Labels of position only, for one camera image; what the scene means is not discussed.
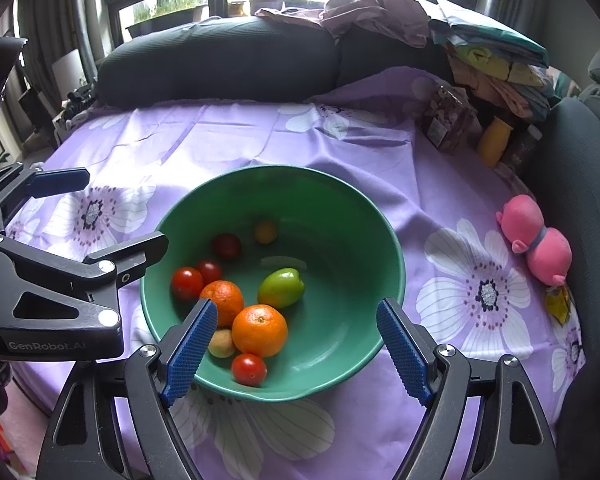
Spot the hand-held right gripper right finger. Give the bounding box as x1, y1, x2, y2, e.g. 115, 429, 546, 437
376, 297, 561, 480

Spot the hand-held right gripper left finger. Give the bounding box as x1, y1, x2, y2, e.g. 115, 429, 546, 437
35, 297, 219, 480

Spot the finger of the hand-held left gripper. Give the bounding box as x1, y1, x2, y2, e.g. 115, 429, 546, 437
0, 231, 170, 361
0, 162, 91, 246

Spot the brown longan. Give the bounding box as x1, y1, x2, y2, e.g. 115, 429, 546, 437
254, 218, 279, 245
207, 328, 237, 359

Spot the red tomato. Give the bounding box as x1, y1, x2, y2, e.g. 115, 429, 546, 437
196, 259, 224, 286
211, 233, 242, 261
231, 353, 268, 387
170, 266, 204, 301

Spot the orange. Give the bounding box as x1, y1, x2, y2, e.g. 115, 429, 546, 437
199, 280, 245, 328
231, 304, 288, 358

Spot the green plastic bowl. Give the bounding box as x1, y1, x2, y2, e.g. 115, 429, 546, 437
140, 165, 406, 403

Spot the green mango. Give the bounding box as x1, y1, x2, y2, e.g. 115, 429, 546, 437
257, 268, 306, 309

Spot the dark clutter pile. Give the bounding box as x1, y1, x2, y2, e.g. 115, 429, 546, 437
55, 82, 99, 126

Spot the yellow snack packet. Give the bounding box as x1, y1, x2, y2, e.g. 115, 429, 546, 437
545, 285, 573, 324

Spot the window planter with plants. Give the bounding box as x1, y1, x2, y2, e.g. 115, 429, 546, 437
125, 0, 211, 38

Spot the pink plush toy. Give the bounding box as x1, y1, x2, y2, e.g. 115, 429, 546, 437
496, 195, 573, 287

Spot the long dark grey sofa cushion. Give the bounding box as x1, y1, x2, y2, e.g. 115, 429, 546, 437
97, 16, 341, 111

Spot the purple floral cloth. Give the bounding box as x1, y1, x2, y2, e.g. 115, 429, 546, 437
0, 67, 588, 480

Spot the yellow bottle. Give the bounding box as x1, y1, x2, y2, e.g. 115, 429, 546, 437
477, 117, 513, 168

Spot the clear snack bag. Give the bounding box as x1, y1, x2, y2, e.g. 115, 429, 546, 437
415, 85, 482, 153

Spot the dark jar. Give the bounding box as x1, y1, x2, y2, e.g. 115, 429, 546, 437
505, 125, 543, 171

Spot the dark grey sofa armrest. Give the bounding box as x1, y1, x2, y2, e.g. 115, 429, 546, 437
524, 50, 600, 480

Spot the short dark grey sofa cushion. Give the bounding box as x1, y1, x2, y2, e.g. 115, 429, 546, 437
337, 35, 456, 97

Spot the pile of folded clothes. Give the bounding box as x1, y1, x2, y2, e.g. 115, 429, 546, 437
427, 0, 552, 121

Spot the pink crumpled garment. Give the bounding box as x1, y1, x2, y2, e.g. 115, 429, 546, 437
255, 0, 431, 48

